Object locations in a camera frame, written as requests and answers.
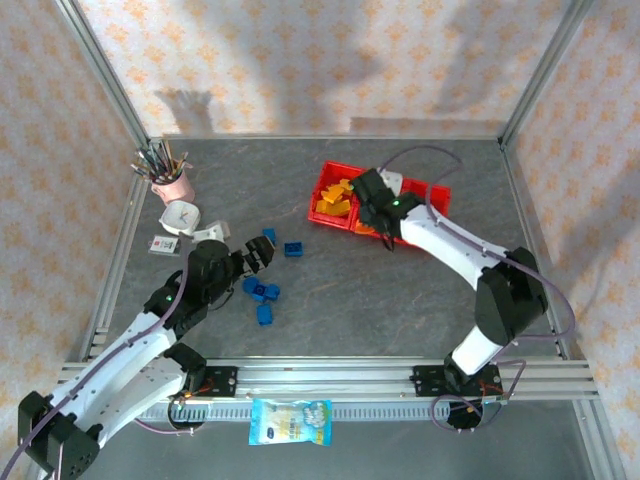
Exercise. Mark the aluminium mounting rail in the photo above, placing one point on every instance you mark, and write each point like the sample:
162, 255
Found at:
325, 375

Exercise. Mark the colored pencil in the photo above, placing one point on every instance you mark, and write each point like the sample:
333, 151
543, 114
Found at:
181, 161
141, 168
165, 152

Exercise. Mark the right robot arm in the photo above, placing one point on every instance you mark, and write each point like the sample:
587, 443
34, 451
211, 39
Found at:
450, 245

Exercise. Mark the aluminium side rail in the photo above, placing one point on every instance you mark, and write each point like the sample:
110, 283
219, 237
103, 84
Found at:
522, 200
125, 220

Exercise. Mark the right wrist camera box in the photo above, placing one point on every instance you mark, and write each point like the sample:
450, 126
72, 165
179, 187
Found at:
392, 180

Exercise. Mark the aluminium back rail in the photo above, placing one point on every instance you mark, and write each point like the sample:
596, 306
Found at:
325, 136

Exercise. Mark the blue lego brick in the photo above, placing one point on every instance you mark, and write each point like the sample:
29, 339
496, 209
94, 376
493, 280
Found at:
250, 286
265, 315
275, 291
270, 235
263, 295
293, 249

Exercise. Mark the long yellow lego brick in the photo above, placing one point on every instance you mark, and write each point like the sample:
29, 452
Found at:
345, 184
340, 207

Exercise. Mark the blue snack bag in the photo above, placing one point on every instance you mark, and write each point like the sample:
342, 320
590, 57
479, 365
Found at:
290, 422

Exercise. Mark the white square clock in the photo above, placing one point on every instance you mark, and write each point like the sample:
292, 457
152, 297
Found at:
180, 217

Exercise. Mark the aluminium frame post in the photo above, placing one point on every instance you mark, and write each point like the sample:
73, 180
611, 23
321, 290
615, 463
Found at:
108, 75
543, 75

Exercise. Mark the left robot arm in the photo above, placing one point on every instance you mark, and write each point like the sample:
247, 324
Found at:
125, 360

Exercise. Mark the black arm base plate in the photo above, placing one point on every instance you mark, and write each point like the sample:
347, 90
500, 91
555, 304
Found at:
225, 380
425, 380

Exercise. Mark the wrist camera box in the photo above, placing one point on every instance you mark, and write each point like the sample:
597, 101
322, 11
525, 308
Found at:
212, 232
392, 180

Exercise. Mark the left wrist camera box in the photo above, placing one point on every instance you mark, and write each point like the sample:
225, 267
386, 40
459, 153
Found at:
212, 232

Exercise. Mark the pink pencil cup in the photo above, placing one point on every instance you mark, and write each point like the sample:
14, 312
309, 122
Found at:
175, 189

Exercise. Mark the white card with red mark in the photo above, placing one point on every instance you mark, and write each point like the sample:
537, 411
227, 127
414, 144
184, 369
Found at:
165, 245

